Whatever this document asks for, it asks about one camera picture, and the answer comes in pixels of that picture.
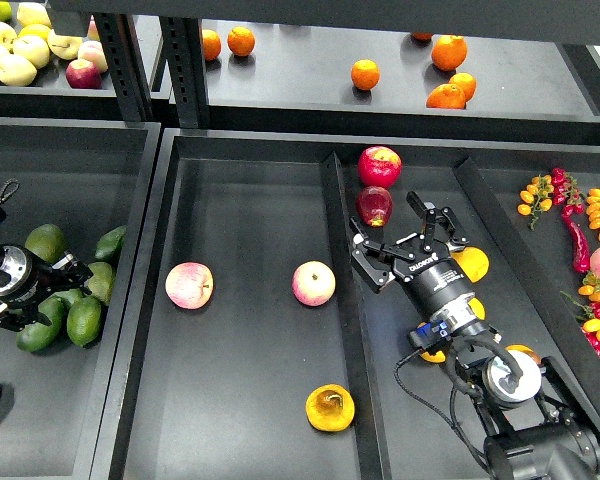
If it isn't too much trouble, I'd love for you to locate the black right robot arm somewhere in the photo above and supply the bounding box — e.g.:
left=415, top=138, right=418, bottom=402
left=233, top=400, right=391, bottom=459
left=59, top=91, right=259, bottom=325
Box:
left=350, top=192, right=600, bottom=479

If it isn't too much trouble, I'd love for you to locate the orange cherry tomato bunch left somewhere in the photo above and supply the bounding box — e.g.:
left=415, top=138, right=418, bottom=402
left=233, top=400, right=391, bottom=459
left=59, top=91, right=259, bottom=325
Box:
left=517, top=174, right=554, bottom=231

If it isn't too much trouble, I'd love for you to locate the mixed cherry tomatoes lower right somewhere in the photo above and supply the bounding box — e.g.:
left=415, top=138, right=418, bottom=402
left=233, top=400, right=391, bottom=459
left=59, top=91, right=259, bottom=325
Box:
left=562, top=271, right=600, bottom=358

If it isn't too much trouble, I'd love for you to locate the pink apple on shelf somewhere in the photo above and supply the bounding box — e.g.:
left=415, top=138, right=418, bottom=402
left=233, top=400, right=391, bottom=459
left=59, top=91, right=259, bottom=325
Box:
left=78, top=40, right=108, bottom=74

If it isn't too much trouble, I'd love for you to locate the yellow pear cluster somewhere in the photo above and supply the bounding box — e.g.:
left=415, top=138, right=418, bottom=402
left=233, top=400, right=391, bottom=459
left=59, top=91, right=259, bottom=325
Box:
left=418, top=322, right=446, bottom=364
left=506, top=344, right=542, bottom=365

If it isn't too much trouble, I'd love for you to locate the yellow pear with stem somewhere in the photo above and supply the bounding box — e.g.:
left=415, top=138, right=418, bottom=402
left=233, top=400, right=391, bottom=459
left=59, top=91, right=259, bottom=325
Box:
left=451, top=246, right=490, bottom=283

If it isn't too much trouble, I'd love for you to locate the dark green avocado middle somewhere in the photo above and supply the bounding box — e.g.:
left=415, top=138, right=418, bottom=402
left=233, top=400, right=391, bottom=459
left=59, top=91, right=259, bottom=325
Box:
left=16, top=296, right=66, bottom=352

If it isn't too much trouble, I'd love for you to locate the red cherry tomato bunch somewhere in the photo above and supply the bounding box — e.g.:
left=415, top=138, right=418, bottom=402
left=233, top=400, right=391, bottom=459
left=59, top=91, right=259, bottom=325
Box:
left=551, top=167, right=585, bottom=216

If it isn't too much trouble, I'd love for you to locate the red apple on shelf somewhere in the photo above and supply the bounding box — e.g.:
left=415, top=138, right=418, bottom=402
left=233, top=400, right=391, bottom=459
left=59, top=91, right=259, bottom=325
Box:
left=65, top=59, right=102, bottom=89

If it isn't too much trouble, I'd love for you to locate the orange front right shelf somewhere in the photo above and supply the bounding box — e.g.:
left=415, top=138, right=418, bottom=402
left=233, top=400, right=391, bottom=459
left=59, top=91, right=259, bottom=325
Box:
left=426, top=83, right=466, bottom=109

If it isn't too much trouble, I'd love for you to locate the dark green avocado far left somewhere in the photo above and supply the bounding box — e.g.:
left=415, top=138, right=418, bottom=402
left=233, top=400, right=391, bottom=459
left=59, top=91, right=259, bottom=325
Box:
left=53, top=288, right=84, bottom=311

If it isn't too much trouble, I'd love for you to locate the large orange upper right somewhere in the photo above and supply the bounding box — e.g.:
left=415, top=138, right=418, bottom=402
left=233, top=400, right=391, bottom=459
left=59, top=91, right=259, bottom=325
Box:
left=431, top=35, right=468, bottom=72

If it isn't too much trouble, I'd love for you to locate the orange tangerine shelf left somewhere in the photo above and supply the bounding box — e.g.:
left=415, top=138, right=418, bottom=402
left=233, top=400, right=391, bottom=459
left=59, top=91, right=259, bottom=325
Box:
left=201, top=29, right=222, bottom=62

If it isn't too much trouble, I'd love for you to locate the red chili pepper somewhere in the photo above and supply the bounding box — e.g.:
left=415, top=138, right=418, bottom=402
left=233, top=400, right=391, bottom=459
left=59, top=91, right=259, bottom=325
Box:
left=561, top=204, right=590, bottom=274

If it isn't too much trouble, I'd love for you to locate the pink apple centre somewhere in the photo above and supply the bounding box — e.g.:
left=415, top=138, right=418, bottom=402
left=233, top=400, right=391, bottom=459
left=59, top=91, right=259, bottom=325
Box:
left=292, top=261, right=336, bottom=307

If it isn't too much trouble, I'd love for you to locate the yellow pear right cluster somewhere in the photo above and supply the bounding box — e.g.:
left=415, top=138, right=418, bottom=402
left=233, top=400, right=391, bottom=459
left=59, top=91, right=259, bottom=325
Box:
left=506, top=344, right=542, bottom=365

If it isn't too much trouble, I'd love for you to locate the pale yellow apple front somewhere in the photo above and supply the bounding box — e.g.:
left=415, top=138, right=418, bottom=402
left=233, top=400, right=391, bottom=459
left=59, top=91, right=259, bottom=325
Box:
left=0, top=54, right=37, bottom=87

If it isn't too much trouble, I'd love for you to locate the orange tangerine centre shelf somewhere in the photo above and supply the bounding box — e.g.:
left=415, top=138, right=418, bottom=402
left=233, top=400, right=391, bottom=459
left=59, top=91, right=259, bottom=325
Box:
left=350, top=59, right=380, bottom=91

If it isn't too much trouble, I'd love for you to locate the orange behind front right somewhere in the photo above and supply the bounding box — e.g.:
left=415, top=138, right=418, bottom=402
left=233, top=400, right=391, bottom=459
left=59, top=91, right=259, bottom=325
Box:
left=449, top=72, right=477, bottom=102

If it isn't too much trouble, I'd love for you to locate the red apple upper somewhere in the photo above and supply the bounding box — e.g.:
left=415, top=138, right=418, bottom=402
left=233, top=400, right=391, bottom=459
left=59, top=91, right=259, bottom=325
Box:
left=358, top=146, right=402, bottom=189

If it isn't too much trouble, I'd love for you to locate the light green avocado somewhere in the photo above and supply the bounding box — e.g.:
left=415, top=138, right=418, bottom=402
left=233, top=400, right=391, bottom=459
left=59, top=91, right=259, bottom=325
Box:
left=86, top=261, right=116, bottom=306

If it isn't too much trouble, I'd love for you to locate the pink apple left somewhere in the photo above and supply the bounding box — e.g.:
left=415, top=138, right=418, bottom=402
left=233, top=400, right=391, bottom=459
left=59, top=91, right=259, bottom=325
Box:
left=165, top=262, right=214, bottom=310

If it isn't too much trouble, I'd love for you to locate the dark green avocado by rim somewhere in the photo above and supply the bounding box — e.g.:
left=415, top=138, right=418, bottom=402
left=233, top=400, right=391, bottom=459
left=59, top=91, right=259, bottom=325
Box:
left=94, top=225, right=126, bottom=264

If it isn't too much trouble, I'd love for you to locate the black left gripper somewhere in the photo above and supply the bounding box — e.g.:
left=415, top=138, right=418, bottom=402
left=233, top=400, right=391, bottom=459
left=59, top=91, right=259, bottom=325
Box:
left=0, top=245, right=93, bottom=332

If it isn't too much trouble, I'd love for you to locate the yellow pear left cluster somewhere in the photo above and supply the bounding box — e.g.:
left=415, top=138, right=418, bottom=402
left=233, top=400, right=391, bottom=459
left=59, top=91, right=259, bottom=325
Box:
left=418, top=322, right=446, bottom=364

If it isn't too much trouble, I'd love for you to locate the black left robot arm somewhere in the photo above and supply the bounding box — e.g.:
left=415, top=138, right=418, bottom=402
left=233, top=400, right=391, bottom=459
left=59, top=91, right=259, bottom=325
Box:
left=0, top=179, right=93, bottom=332

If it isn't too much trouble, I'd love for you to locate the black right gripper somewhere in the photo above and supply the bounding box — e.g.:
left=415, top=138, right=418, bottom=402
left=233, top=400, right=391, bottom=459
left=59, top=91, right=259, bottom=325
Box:
left=349, top=191, right=486, bottom=336

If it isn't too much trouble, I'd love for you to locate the orange tangerine shelf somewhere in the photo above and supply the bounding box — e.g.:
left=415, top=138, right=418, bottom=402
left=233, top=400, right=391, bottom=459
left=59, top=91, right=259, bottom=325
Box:
left=201, top=29, right=222, bottom=62
left=350, top=59, right=380, bottom=91

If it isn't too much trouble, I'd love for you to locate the dark red apple lower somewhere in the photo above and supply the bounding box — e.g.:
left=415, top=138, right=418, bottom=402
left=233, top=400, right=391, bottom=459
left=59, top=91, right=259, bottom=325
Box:
left=356, top=186, right=393, bottom=228

